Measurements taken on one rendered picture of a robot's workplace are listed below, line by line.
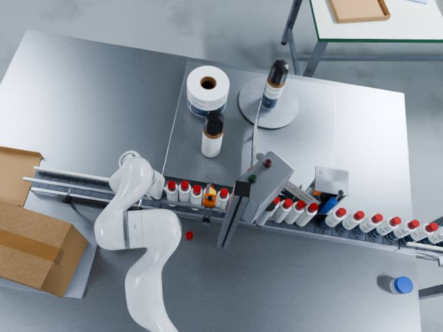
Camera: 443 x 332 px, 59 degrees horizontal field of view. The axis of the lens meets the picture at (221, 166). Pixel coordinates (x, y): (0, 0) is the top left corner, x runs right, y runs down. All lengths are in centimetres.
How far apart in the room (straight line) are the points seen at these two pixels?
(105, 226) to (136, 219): 8
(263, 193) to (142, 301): 44
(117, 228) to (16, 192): 98
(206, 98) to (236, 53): 158
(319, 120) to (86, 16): 232
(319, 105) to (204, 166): 70
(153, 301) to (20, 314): 81
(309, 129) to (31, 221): 130
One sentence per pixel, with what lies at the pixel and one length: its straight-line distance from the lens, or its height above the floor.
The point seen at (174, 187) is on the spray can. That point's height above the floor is 108.
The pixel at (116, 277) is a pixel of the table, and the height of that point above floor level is 83.
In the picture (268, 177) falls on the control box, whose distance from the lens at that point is 117.
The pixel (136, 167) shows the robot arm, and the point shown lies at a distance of 108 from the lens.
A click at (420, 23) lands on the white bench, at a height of 80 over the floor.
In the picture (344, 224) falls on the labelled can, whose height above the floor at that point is 96.
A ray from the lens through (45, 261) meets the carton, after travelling 151.
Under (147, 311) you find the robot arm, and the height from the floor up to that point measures 140.
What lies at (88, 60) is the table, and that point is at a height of 83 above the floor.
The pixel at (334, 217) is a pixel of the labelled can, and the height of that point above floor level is 104.
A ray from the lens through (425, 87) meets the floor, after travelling 373.
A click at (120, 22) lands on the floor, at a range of 358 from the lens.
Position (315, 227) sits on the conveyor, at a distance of 180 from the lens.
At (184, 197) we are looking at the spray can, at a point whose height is 99.
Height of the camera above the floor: 253
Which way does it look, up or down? 65 degrees down
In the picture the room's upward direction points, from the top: 12 degrees clockwise
